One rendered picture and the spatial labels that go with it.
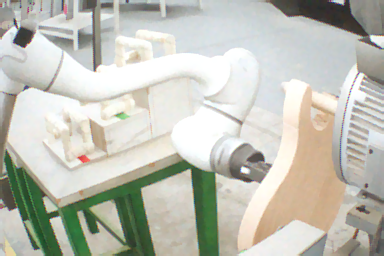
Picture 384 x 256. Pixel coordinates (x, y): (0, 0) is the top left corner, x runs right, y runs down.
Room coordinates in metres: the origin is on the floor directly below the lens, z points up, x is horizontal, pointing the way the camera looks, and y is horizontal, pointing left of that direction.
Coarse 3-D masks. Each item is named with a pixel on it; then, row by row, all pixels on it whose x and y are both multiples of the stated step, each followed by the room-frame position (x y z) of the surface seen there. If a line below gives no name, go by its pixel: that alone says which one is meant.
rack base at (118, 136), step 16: (80, 112) 1.62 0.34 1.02; (96, 112) 1.60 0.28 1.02; (128, 112) 1.57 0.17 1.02; (144, 112) 1.56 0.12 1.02; (80, 128) 1.63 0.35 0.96; (96, 128) 1.52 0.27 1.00; (112, 128) 1.50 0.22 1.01; (128, 128) 1.53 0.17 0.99; (144, 128) 1.56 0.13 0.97; (96, 144) 1.54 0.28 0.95; (112, 144) 1.49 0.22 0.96; (128, 144) 1.53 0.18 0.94
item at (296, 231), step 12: (288, 228) 0.74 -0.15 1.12; (300, 228) 0.73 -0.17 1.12; (312, 228) 0.72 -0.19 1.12; (264, 240) 0.72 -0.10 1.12; (276, 240) 0.71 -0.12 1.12; (288, 240) 0.70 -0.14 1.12; (300, 240) 0.69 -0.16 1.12; (312, 240) 0.68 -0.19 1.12; (324, 240) 0.69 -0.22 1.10; (252, 252) 0.69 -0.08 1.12; (264, 252) 0.68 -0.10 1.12; (276, 252) 0.67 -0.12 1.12; (288, 252) 0.66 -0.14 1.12; (300, 252) 0.65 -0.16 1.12; (312, 252) 0.67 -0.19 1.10
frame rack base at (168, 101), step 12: (132, 60) 1.82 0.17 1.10; (156, 84) 1.59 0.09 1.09; (168, 84) 1.62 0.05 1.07; (180, 84) 1.64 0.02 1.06; (144, 96) 1.59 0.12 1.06; (156, 96) 1.59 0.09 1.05; (168, 96) 1.61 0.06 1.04; (180, 96) 1.64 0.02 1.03; (156, 108) 1.59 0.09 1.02; (168, 108) 1.61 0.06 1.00; (180, 108) 1.63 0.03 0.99; (192, 108) 1.66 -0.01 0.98; (156, 120) 1.59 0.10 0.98; (168, 120) 1.61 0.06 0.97; (180, 120) 1.63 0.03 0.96; (156, 132) 1.58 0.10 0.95; (168, 132) 1.61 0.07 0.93
